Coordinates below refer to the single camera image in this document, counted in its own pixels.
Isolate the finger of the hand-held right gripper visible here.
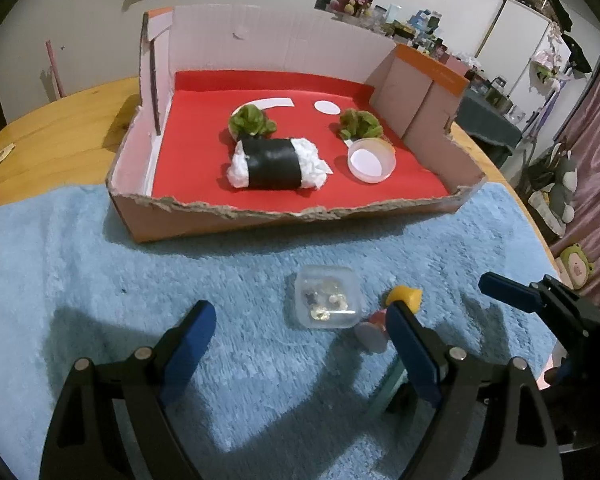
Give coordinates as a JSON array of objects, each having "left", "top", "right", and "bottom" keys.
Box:
[{"left": 478, "top": 271, "right": 546, "bottom": 311}]

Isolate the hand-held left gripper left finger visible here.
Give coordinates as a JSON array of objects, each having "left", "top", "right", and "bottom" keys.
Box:
[{"left": 39, "top": 300, "right": 217, "bottom": 480}]

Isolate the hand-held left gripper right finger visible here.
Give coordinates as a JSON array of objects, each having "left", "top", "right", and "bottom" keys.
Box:
[{"left": 385, "top": 300, "right": 565, "bottom": 480}]

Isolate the blonde toy figurine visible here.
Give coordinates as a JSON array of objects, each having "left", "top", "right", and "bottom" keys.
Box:
[{"left": 354, "top": 285, "right": 423, "bottom": 356}]

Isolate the clear round plastic lid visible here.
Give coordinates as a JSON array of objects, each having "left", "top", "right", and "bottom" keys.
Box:
[{"left": 347, "top": 138, "right": 397, "bottom": 184}]

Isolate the toy sushi roll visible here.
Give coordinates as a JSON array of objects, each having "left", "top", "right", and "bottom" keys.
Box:
[{"left": 226, "top": 136, "right": 332, "bottom": 192}]

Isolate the cardboard box with red bottom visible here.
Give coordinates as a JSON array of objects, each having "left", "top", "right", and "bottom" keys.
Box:
[{"left": 105, "top": 5, "right": 487, "bottom": 245}]

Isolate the green frog plush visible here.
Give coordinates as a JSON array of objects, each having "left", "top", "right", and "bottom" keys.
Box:
[{"left": 560, "top": 244, "right": 598, "bottom": 291}]

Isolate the small clear plastic box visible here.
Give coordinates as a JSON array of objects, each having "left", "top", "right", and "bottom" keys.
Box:
[{"left": 294, "top": 266, "right": 363, "bottom": 330}]

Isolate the grey plush toy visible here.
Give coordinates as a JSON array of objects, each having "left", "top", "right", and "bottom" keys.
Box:
[{"left": 527, "top": 152, "right": 581, "bottom": 238}]

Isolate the light blue towel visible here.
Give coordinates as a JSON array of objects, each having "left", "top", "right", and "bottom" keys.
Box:
[{"left": 0, "top": 180, "right": 563, "bottom": 480}]

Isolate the pink curtain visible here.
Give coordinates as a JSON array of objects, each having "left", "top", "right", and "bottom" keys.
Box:
[{"left": 550, "top": 55, "right": 600, "bottom": 306}]

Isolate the cluttered dark covered table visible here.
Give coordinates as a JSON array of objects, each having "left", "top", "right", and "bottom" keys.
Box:
[{"left": 380, "top": 5, "right": 523, "bottom": 168}]

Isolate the green toy lettuce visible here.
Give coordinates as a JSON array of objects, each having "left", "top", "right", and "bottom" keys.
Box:
[
  {"left": 337, "top": 108, "right": 385, "bottom": 141},
  {"left": 228, "top": 104, "right": 277, "bottom": 140}
]

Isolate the white fridge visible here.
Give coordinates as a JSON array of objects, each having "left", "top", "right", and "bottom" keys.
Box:
[{"left": 475, "top": 0, "right": 573, "bottom": 126}]

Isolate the pink stick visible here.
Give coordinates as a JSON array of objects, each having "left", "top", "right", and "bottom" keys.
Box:
[{"left": 45, "top": 40, "right": 68, "bottom": 101}]

